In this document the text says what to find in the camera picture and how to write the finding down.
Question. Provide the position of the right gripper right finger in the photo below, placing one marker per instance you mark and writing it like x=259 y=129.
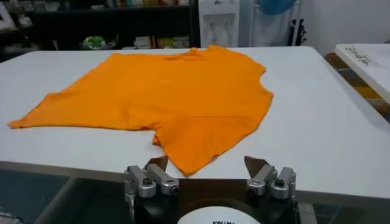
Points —
x=262 y=179

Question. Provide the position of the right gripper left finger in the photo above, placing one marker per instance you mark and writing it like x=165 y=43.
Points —
x=161 y=179

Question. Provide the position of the orange t-shirt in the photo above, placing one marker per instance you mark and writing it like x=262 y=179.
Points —
x=182 y=91

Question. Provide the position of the black clamp stand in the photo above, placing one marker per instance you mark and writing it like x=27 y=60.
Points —
x=298 y=32

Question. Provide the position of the green white bowl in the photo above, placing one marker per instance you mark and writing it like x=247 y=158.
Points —
x=94 y=42

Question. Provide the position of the white side table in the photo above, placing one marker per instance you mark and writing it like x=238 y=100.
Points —
x=368 y=67

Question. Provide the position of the white water dispenser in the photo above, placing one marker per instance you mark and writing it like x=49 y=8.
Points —
x=219 y=24

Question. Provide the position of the black shelf unit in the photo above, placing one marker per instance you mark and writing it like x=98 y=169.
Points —
x=91 y=24

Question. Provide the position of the blue water jug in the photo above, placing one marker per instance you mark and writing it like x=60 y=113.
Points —
x=275 y=6

